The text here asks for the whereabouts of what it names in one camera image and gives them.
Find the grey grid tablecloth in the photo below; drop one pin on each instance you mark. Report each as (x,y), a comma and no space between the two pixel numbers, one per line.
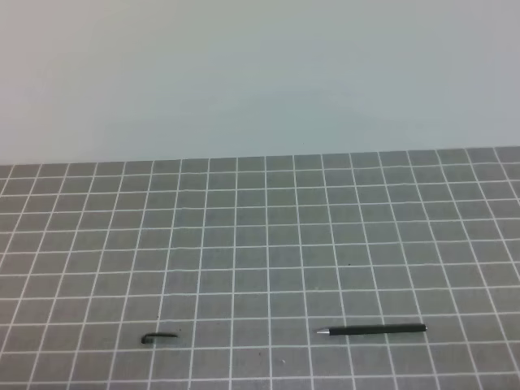
(246,258)

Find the black pen cap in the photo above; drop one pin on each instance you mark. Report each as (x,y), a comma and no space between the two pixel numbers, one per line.
(153,337)

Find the black pen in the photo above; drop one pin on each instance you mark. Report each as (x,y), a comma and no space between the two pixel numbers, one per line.
(375,329)

